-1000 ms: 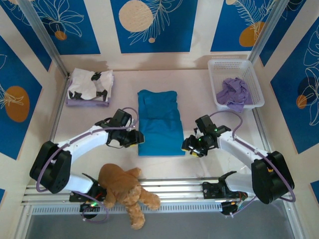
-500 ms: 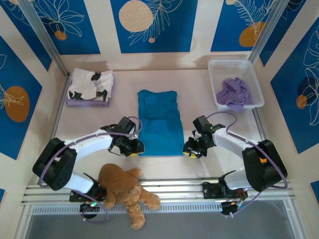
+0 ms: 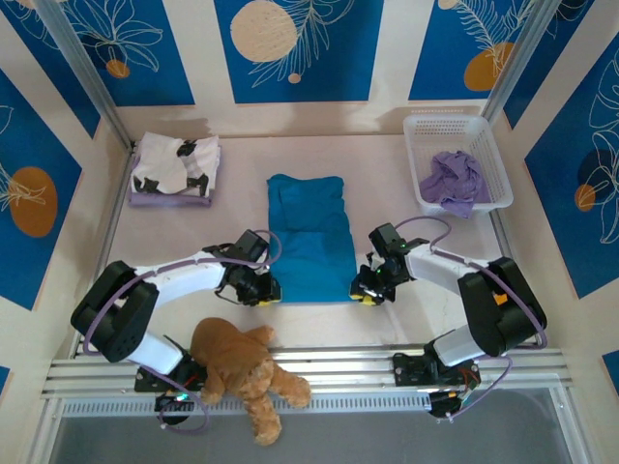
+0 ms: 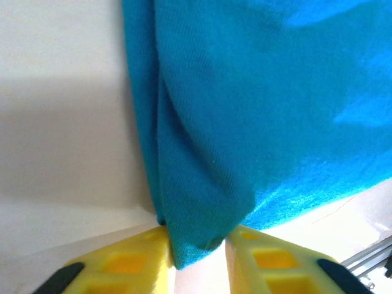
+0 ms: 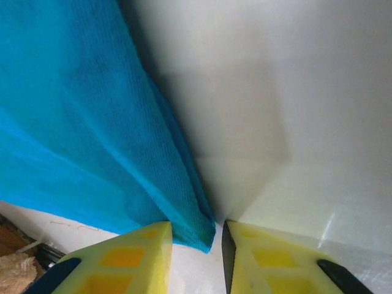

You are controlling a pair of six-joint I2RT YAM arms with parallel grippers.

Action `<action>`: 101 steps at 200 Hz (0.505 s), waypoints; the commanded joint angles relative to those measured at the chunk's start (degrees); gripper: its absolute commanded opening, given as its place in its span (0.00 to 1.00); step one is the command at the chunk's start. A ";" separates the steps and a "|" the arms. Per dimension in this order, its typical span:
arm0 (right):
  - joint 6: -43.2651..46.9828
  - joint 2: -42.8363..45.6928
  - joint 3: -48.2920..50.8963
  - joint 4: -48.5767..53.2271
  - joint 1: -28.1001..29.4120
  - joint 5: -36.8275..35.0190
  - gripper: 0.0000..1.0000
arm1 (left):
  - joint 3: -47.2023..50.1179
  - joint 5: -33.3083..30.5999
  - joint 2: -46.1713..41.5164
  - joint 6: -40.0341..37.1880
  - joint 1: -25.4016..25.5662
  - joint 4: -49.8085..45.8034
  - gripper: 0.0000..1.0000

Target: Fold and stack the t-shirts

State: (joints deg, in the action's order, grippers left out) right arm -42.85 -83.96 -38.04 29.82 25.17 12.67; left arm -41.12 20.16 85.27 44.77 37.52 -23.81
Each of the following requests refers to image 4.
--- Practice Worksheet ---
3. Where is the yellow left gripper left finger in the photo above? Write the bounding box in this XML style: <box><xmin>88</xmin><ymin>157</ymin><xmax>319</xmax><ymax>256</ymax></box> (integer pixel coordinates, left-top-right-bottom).
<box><xmin>32</xmin><ymin>225</ymin><xmax>176</xmax><ymax>294</ymax></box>

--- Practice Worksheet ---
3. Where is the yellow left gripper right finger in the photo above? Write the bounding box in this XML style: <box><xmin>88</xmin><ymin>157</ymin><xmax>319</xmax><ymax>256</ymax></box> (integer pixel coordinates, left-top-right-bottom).
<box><xmin>224</xmin><ymin>225</ymin><xmax>376</xmax><ymax>294</ymax></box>

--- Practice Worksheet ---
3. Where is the blue t-shirt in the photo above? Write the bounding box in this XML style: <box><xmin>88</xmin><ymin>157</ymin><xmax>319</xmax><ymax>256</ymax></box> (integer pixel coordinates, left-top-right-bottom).
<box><xmin>121</xmin><ymin>0</ymin><xmax>392</xmax><ymax>271</ymax></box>

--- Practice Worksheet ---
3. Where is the aluminium mounting rail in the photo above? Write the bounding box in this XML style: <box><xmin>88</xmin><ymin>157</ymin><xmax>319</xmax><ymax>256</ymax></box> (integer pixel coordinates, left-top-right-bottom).
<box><xmin>339</xmin><ymin>235</ymin><xmax>392</xmax><ymax>290</ymax></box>

